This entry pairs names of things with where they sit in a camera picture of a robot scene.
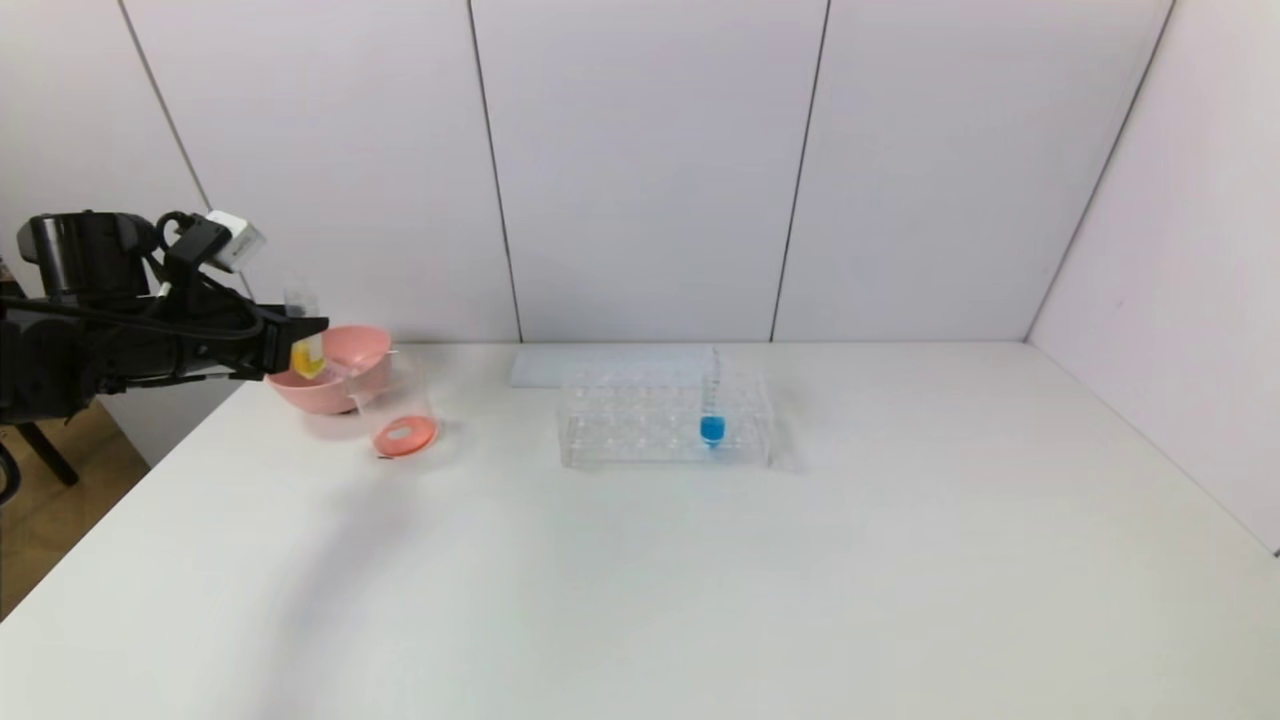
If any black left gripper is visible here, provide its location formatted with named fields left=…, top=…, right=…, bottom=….
left=174, top=304, right=329, bottom=382

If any yellow pigment test tube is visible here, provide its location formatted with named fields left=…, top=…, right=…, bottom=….
left=284, top=288, right=327, bottom=381

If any clear plastic beaker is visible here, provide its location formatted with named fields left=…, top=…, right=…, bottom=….
left=346, top=352, right=442, bottom=462

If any clear acrylic test tube rack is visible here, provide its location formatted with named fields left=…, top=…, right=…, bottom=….
left=558, top=365, right=777, bottom=470

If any blue pigment test tube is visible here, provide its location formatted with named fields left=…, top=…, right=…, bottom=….
left=699, top=349, right=727, bottom=449

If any pink plastic bowl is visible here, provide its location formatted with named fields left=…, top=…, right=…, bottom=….
left=268, top=325, right=393, bottom=416

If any black tripod stand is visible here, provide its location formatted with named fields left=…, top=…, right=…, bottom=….
left=12, top=420, right=80, bottom=489

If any white paper sheet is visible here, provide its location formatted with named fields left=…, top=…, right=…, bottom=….
left=510, top=346, right=722, bottom=390

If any thin black camera cable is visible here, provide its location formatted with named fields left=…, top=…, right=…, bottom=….
left=20, top=210, right=263, bottom=343

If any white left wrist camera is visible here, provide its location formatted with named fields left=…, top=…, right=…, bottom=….
left=203, top=210, right=267, bottom=274

